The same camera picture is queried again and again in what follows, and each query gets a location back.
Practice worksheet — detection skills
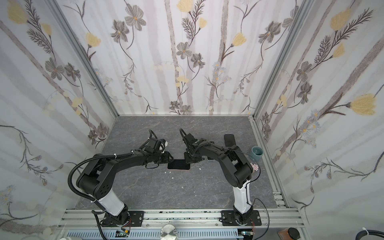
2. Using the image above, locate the pink phone case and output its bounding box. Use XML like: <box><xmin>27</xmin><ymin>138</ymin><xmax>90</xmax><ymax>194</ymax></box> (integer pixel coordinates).
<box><xmin>167</xmin><ymin>160</ymin><xmax>191</xmax><ymax>171</ymax></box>

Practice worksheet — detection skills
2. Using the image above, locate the black phone case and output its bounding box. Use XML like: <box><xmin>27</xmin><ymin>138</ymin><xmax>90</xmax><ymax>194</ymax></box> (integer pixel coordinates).
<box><xmin>224</xmin><ymin>134</ymin><xmax>236</xmax><ymax>147</ymax></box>

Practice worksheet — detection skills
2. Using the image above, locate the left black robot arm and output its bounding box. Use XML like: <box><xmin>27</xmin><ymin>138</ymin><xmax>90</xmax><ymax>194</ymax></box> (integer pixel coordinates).
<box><xmin>68</xmin><ymin>130</ymin><xmax>173</xmax><ymax>240</ymax></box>

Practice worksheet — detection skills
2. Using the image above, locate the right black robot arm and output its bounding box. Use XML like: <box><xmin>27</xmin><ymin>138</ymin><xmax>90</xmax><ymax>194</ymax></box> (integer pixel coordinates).
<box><xmin>180</xmin><ymin>129</ymin><xmax>262</xmax><ymax>226</ymax></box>

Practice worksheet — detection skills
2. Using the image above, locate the small pink white object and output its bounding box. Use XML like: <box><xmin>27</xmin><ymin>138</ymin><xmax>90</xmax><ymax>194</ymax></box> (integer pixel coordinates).
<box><xmin>251</xmin><ymin>164</ymin><xmax>260</xmax><ymax>172</ymax></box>

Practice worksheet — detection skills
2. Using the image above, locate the teal ceramic cup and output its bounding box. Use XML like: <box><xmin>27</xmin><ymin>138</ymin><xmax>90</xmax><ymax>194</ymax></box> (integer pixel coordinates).
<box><xmin>250</xmin><ymin>146</ymin><xmax>264</xmax><ymax>162</ymax></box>

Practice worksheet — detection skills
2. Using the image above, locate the round silver knob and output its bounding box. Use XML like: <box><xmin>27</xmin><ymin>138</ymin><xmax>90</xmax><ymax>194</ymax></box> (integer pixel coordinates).
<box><xmin>160</xmin><ymin>224</ymin><xmax>179</xmax><ymax>240</ymax></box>

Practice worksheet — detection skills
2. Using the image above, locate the brown box black cap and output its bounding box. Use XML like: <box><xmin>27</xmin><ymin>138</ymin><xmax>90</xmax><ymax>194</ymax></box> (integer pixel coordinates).
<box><xmin>278</xmin><ymin>228</ymin><xmax>301</xmax><ymax>240</ymax></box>

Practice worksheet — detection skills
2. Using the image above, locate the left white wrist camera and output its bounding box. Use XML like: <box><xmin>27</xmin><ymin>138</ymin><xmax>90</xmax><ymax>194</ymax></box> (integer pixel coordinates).
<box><xmin>160</xmin><ymin>139</ymin><xmax>168</xmax><ymax>150</ymax></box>

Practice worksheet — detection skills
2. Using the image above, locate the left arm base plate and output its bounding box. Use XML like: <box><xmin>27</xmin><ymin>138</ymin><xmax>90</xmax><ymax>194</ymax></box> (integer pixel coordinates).
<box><xmin>101</xmin><ymin>211</ymin><xmax>145</xmax><ymax>227</ymax></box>

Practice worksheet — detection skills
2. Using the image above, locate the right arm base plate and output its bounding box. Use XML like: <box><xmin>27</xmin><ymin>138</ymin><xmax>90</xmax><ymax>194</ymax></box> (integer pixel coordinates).
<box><xmin>219</xmin><ymin>210</ymin><xmax>262</xmax><ymax>227</ymax></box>

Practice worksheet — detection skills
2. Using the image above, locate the white ventilated cable duct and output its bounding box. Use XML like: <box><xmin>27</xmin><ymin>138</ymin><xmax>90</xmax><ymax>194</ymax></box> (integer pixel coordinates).
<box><xmin>65</xmin><ymin>229</ymin><xmax>244</xmax><ymax>240</ymax></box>

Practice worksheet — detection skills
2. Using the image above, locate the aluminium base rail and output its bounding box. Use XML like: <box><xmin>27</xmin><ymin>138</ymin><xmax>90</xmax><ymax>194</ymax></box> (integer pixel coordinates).
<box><xmin>54</xmin><ymin>192</ymin><xmax>310</xmax><ymax>240</ymax></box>

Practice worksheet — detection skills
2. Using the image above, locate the black corrugated hose corner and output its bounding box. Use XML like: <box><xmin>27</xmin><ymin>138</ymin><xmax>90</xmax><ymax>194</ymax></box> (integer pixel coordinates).
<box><xmin>355</xmin><ymin>228</ymin><xmax>384</xmax><ymax>240</ymax></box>

